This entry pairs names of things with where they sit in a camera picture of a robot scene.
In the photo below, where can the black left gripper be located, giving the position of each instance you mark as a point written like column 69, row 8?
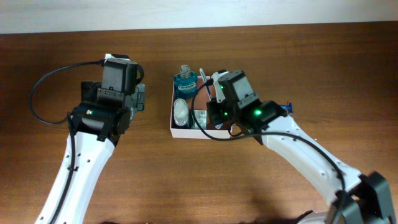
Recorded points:
column 139, row 98

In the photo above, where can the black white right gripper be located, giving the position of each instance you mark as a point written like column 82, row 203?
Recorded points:
column 214, row 116

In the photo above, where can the green white soap packet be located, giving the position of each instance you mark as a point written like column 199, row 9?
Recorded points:
column 201, row 116

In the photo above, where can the teal mouthwash bottle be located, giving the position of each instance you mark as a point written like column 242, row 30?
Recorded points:
column 185, row 83

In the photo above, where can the blue disposable razor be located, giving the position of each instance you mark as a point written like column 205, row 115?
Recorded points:
column 288, row 107

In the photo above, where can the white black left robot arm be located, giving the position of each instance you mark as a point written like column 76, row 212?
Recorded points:
column 106, row 110

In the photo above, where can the white square cardboard box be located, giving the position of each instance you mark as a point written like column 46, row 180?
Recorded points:
column 201, row 100

